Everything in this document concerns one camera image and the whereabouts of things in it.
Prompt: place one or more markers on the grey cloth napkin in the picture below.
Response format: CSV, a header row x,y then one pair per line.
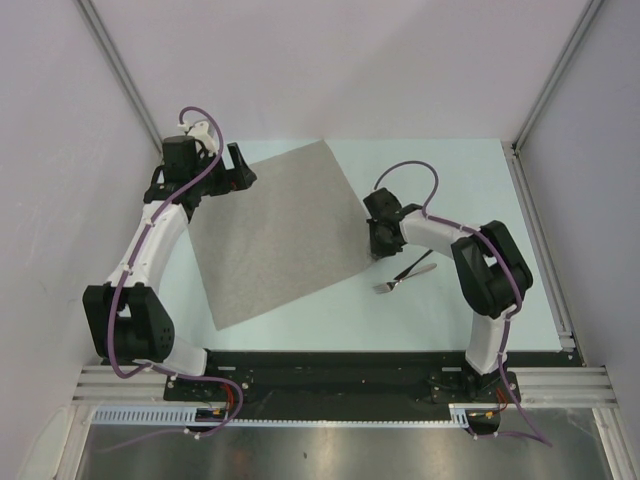
x,y
298,229

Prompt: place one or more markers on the silver metal fork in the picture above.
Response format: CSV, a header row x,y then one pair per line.
x,y
388,287

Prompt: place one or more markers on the right aluminium frame post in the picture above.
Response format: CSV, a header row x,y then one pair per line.
x,y
576,38

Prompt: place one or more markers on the aluminium front rail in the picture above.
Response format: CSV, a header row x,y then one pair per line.
x,y
534,387

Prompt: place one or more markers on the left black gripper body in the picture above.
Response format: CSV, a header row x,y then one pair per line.
x,y
222,181

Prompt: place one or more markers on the black knife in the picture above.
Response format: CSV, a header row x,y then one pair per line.
x,y
404,273

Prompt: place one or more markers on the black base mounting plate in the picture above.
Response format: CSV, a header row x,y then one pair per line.
x,y
365,405

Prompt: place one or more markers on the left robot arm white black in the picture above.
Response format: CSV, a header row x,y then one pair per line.
x,y
127,320

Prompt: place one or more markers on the left aluminium frame post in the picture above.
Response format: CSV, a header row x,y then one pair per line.
x,y
113,58

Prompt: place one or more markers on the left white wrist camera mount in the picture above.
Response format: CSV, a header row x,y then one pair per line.
x,y
200,130

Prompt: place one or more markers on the aluminium frame post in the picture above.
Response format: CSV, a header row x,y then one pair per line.
x,y
113,58
576,38

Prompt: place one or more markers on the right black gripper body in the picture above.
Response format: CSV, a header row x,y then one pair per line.
x,y
379,244

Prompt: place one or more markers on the white slotted cable duct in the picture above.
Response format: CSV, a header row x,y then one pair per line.
x,y
205,418

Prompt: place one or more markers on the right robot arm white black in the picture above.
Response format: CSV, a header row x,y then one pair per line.
x,y
492,274

